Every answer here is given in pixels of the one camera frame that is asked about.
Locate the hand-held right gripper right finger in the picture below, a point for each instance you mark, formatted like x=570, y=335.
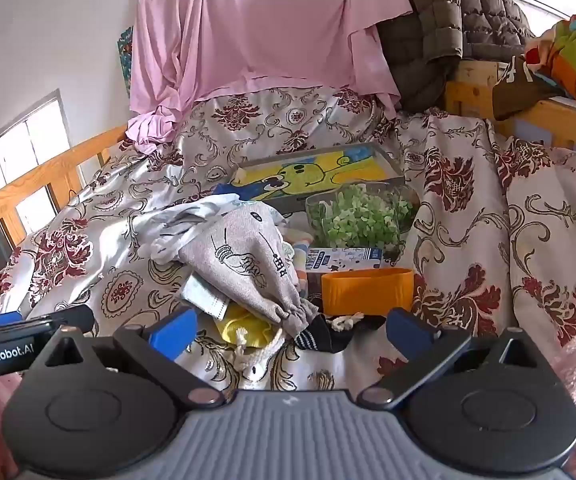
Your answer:
x=407, y=336

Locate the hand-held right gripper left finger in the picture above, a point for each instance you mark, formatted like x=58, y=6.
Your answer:
x=173, y=334

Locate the orange container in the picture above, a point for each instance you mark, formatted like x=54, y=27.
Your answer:
x=367, y=292

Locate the yellow sock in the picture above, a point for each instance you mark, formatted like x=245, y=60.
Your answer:
x=238, y=325

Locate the black striped sock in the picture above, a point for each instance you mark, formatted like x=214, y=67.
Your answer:
x=318, y=337

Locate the white printed sock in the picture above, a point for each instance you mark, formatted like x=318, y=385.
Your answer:
x=183, y=230

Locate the grey tray with yellow cartoon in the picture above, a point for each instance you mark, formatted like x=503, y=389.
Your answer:
x=318, y=170

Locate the grey face mask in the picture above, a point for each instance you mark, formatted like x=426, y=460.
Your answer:
x=203, y=300

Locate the blue and white box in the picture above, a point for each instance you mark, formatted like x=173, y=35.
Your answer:
x=343, y=259

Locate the green plant in clear bag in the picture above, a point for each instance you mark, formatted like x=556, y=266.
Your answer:
x=362, y=220

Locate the floral satin blanket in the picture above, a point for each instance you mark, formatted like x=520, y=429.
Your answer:
x=467, y=220

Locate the white window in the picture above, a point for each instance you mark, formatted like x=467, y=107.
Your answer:
x=28, y=145

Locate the colourful patchwork cloth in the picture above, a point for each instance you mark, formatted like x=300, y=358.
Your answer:
x=562, y=55

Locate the pink sheet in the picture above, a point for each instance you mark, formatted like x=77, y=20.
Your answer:
x=268, y=25

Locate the wooden bed frame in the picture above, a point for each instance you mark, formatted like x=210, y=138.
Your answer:
x=472, y=90

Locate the teal wall poster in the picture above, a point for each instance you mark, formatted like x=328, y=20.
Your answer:
x=125, y=60

